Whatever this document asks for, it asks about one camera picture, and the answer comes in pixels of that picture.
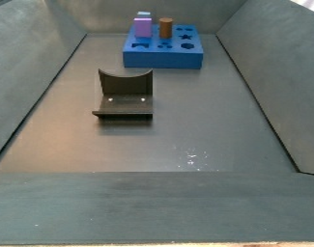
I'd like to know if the blue shape sorting board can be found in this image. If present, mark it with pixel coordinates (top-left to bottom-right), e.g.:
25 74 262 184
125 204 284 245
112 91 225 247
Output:
123 24 205 69

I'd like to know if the black curved holder stand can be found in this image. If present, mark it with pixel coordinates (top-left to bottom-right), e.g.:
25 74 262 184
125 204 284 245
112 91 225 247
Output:
92 70 154 118

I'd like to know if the purple rectangular block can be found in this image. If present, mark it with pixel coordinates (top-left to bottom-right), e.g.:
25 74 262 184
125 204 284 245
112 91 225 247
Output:
134 17 154 38

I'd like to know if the brown cylinder peg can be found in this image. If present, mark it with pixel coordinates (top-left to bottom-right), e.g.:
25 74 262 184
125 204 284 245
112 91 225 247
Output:
159 17 174 39

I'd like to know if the light blue block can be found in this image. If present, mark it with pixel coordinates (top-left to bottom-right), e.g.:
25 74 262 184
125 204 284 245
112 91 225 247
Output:
136 11 152 18

